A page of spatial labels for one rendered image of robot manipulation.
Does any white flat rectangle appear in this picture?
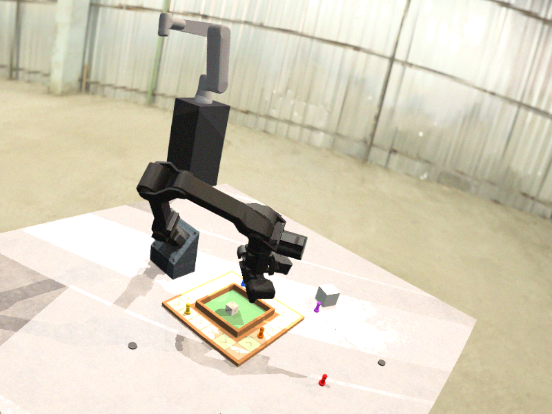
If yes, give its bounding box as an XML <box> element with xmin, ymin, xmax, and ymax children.
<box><xmin>325</xmin><ymin>310</ymin><xmax>381</xmax><ymax>350</ymax></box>

